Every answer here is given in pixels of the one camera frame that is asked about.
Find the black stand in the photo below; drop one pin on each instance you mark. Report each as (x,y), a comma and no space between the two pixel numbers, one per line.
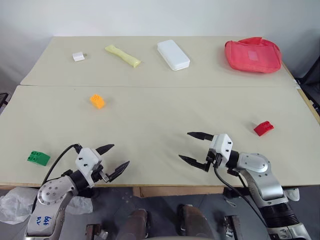
(311,82)

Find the metal floor bracket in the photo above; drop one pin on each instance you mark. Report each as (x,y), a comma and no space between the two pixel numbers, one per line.
(96,232)
(231,225)

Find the red fabric pouch bag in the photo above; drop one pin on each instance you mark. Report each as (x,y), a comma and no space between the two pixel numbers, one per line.
(252,56)

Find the small white plug adapter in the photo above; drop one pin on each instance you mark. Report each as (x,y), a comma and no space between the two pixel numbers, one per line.
(78,57)

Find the white rectangular plastic case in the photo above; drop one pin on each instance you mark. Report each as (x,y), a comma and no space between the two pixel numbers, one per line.
(173,55)

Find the beige table mat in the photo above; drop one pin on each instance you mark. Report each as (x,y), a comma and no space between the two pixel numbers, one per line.
(160,120)
(200,78)

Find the pale yellow tube pouch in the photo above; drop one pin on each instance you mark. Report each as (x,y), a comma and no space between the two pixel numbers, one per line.
(122,56)

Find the dark brown rounded shape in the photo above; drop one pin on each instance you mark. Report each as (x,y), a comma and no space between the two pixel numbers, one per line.
(136,225)
(193,222)

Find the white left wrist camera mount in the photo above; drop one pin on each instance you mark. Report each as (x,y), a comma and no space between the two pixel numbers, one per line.
(86,161)

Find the crumpled white plastic bag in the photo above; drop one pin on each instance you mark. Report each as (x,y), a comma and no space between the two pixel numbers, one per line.
(15,203)

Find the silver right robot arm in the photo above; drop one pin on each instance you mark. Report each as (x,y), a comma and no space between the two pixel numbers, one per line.
(262,175)

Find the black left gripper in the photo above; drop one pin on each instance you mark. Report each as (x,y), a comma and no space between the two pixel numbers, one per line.
(98,172)

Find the orange toy brick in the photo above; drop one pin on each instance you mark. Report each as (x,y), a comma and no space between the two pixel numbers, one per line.
(97,102)

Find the red toy brick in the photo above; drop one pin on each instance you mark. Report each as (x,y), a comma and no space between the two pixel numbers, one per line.
(263,128)

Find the green toy brick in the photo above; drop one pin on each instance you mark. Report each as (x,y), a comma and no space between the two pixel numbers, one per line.
(38,158)

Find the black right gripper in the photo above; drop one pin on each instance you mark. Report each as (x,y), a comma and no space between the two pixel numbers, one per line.
(214,160)

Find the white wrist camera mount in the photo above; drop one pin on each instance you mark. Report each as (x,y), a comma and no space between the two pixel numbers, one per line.
(86,161)
(222,145)

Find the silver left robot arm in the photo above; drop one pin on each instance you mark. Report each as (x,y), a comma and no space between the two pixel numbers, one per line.
(50,193)

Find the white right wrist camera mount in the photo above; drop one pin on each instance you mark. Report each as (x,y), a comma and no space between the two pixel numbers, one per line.
(222,145)

